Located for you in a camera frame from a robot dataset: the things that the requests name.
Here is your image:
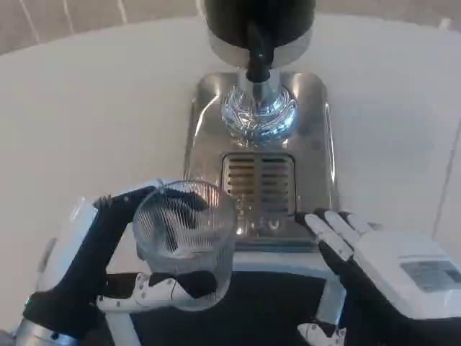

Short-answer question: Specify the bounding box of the steel drip tray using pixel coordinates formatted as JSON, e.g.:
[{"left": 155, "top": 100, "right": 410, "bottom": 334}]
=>
[{"left": 181, "top": 71, "right": 341, "bottom": 254}]

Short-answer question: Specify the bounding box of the black steel drink dispenser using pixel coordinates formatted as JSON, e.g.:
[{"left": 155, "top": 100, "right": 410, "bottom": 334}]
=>
[{"left": 200, "top": 0, "right": 318, "bottom": 148}]

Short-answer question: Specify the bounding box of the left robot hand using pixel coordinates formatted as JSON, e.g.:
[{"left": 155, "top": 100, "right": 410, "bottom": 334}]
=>
[{"left": 22, "top": 177, "right": 221, "bottom": 338}]

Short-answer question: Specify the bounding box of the slotted steel drain grid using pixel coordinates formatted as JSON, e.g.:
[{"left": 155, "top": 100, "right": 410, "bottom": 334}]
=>
[{"left": 220, "top": 151, "right": 297, "bottom": 218}]

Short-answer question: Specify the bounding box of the black dispenser tap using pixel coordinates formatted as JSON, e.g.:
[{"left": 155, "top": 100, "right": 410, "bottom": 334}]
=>
[{"left": 245, "top": 22, "right": 277, "bottom": 82}]

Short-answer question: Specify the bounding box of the clear ribbed glass cup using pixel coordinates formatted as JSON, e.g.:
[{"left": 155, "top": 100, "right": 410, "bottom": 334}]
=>
[{"left": 132, "top": 179, "right": 239, "bottom": 312}]

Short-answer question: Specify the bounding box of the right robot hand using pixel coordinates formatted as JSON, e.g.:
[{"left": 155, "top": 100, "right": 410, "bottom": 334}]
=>
[{"left": 294, "top": 208, "right": 461, "bottom": 346}]

